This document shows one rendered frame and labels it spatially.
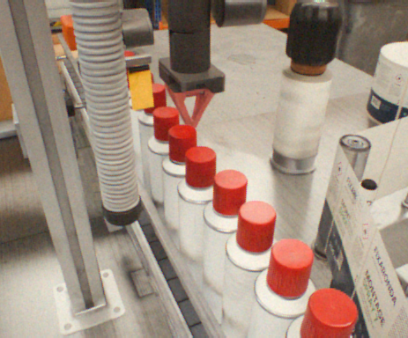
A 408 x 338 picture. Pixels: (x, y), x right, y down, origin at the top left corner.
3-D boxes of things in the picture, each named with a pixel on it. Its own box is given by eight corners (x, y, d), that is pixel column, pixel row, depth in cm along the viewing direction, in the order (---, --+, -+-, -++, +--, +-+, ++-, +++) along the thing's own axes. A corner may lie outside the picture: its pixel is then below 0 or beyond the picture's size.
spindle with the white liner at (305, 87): (325, 168, 76) (362, 3, 59) (286, 180, 73) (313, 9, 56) (298, 145, 83) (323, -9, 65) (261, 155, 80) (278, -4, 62)
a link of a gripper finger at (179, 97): (199, 111, 67) (198, 56, 62) (218, 129, 62) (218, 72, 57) (160, 119, 65) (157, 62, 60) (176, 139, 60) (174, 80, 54)
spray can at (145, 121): (176, 210, 66) (172, 95, 54) (144, 211, 65) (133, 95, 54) (176, 190, 70) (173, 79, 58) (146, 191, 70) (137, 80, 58)
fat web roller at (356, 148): (349, 256, 58) (383, 146, 47) (323, 266, 56) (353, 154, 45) (329, 236, 61) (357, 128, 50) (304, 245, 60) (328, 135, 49)
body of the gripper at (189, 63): (197, 63, 63) (196, 15, 59) (226, 87, 55) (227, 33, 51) (158, 69, 61) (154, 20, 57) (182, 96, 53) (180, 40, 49)
